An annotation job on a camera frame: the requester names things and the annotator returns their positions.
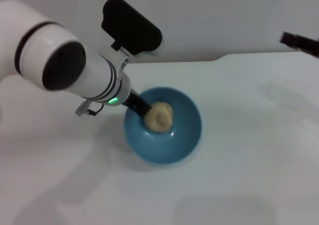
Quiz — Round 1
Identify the black cable with silver connector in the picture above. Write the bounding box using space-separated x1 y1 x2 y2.
75 99 104 117

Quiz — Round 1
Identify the blue ceramic bowl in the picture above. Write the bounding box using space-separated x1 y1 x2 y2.
123 86 203 165

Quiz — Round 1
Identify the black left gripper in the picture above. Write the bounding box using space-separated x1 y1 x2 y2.
122 91 153 118

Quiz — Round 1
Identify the beige egg yolk pastry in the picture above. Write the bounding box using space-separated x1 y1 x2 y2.
144 101 174 133

